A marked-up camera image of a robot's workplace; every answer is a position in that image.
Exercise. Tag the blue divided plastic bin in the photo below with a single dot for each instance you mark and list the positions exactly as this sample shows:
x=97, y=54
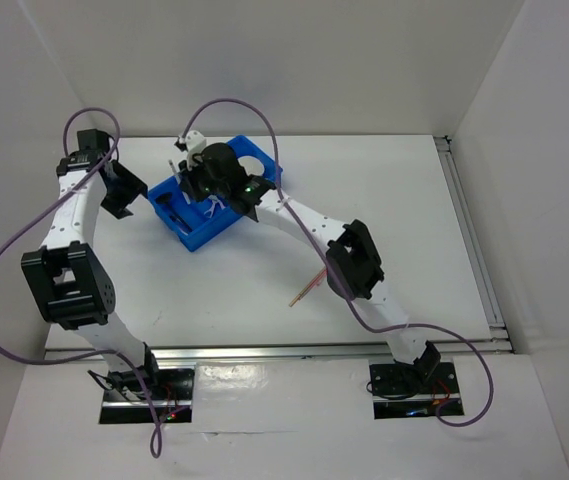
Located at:
x=204, y=229

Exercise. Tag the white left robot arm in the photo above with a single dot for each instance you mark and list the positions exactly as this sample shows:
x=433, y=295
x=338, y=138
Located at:
x=70, y=285

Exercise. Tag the white thin makeup pencil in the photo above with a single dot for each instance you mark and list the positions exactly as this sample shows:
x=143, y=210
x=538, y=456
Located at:
x=177, y=176

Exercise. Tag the long pink makeup brush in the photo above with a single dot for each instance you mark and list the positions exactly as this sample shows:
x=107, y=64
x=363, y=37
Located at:
x=321, y=278

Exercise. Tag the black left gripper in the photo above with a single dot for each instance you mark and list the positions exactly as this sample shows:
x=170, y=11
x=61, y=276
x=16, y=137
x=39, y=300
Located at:
x=132, y=187

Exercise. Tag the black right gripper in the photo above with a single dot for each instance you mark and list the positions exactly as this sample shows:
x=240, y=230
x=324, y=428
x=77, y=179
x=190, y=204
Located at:
x=187, y=176

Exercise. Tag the aluminium rail front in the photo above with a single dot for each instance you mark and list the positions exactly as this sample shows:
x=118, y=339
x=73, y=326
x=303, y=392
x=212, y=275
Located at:
x=498, y=346

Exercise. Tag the round cream powder puff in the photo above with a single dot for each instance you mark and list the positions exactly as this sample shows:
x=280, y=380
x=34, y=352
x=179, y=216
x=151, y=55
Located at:
x=252, y=165

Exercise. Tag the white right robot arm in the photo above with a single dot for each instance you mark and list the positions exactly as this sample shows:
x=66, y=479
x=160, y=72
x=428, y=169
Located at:
x=347, y=250

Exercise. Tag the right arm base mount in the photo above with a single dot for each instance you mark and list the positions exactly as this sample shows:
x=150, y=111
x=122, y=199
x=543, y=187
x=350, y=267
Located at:
x=398, y=393

